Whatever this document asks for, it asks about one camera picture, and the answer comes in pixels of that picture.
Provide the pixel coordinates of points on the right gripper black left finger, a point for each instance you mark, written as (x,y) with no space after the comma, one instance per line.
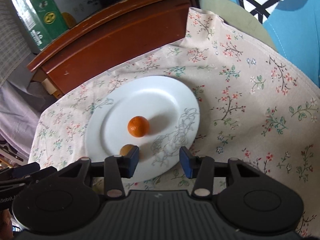
(116,168)

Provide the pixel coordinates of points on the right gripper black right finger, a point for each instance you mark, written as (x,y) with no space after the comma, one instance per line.
(199,168)

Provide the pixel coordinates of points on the small yellow-brown kiwi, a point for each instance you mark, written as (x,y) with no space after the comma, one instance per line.
(125,149)

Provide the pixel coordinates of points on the orange mandarin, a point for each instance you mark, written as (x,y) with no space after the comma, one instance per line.
(138,126)

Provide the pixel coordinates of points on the white ceramic plate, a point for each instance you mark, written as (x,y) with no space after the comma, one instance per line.
(157,114)

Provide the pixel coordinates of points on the floral tablecloth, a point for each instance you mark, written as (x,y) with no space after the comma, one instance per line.
(253,105)

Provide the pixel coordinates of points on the lilac checked cloth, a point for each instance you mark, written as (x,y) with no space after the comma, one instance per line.
(22,99)

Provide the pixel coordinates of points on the dark red wooden cabinet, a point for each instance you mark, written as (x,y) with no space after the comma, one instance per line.
(112,36)

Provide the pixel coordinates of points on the green milk carton box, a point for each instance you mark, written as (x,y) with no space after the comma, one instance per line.
(42,19)

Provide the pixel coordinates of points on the blue patterned fabric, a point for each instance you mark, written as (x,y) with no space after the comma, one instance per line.
(291,27)

